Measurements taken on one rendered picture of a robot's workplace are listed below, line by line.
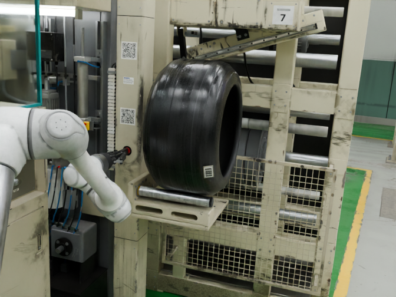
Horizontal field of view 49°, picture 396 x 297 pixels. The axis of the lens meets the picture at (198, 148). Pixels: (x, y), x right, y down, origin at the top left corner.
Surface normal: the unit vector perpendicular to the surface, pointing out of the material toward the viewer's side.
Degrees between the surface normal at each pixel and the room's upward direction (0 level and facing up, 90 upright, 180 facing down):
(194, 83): 44
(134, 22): 90
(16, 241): 90
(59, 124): 64
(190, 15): 90
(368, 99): 90
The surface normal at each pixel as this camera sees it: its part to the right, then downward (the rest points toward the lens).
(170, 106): -0.25, -0.21
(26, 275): 0.95, 0.13
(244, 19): -0.30, 0.21
